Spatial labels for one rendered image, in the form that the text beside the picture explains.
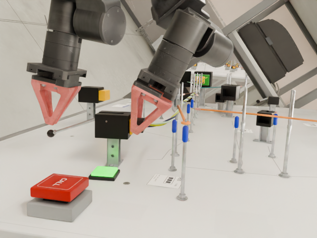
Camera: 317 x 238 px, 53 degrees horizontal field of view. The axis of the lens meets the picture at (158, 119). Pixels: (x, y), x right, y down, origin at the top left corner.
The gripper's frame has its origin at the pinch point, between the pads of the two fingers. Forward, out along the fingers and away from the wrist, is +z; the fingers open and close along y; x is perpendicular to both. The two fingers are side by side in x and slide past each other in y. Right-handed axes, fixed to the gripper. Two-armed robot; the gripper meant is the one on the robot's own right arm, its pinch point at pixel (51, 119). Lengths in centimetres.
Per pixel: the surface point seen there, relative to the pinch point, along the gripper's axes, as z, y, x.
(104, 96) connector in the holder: -0.5, 36.0, 0.3
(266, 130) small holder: -3.1, 23.7, -42.2
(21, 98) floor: 35, 168, 92
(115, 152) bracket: 2.9, -0.7, -12.1
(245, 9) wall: -168, 745, -121
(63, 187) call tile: 2.3, -19.0, -10.2
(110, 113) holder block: -3.4, -0.5, -10.0
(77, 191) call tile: 2.6, -18.5, -11.7
